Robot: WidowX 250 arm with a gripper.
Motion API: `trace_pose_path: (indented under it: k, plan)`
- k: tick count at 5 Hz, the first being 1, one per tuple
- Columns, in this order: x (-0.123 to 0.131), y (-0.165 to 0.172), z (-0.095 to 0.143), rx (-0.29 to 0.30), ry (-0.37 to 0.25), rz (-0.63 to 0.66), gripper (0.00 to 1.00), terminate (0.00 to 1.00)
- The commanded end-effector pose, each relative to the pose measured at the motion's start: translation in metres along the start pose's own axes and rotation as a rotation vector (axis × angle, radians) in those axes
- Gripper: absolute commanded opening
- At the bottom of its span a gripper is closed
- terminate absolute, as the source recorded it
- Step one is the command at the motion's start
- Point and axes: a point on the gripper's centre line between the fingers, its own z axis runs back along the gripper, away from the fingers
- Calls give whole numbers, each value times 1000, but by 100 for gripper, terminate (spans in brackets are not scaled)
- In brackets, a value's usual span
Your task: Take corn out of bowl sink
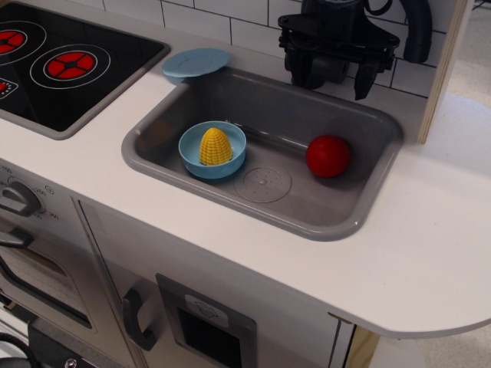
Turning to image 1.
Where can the dark grey faucet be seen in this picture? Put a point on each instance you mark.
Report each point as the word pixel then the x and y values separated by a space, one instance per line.
pixel 420 30

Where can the light blue bowl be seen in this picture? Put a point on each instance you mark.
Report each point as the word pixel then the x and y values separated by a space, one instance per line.
pixel 189 150

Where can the dark grey cabinet handle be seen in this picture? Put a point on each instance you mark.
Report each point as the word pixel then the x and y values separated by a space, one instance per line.
pixel 131 305

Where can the grey dispenser panel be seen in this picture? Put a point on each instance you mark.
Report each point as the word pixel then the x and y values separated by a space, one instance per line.
pixel 207 328

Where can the yellow toy corn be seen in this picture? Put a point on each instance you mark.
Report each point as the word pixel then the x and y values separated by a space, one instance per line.
pixel 215 148

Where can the black toy stove top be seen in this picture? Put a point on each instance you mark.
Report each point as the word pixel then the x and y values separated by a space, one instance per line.
pixel 59 72

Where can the grey oven door handle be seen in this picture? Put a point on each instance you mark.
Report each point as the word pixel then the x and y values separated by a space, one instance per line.
pixel 16 238

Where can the light wooden side panel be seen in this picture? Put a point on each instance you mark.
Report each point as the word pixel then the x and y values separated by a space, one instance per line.
pixel 454 36

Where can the oven door window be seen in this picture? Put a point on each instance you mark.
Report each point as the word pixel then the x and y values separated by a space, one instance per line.
pixel 38 283

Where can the grey plastic sink basin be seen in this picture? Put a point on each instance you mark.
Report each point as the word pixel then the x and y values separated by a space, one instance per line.
pixel 274 184

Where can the grey oven knob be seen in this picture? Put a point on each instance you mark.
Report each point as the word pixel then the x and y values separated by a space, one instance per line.
pixel 19 200

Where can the light blue plate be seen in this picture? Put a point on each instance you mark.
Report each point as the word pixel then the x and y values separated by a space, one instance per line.
pixel 194 63

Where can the red toy tomato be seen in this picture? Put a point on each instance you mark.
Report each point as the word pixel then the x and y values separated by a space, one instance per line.
pixel 328 156

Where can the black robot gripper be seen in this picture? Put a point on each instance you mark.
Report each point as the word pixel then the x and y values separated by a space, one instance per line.
pixel 327 37

